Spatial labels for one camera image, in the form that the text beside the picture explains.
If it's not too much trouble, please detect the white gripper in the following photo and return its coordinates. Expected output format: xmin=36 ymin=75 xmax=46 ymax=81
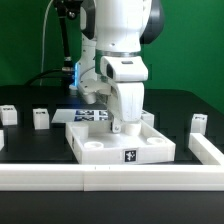
xmin=78 ymin=79 xmax=144 ymax=133

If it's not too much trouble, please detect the black cable bundle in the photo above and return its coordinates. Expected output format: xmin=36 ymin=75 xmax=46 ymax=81
xmin=23 ymin=67 xmax=76 ymax=87

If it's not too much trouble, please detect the white L-shaped obstacle fence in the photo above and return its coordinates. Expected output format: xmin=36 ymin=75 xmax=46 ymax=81
xmin=0 ymin=133 xmax=224 ymax=191

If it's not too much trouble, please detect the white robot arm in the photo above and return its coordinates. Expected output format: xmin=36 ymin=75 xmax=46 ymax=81
xmin=73 ymin=0 xmax=164 ymax=133

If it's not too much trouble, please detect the white cable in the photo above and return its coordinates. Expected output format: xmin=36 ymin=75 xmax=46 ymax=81
xmin=39 ymin=0 xmax=55 ymax=78

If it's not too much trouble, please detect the black camera pole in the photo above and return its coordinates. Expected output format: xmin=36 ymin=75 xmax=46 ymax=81
xmin=53 ymin=0 xmax=83 ymax=67

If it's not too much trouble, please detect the white square tabletop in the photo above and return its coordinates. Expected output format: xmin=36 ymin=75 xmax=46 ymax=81
xmin=65 ymin=120 xmax=175 ymax=165

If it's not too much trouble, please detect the white sheet with markers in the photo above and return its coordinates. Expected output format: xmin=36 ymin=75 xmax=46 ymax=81
xmin=52 ymin=109 xmax=108 ymax=123

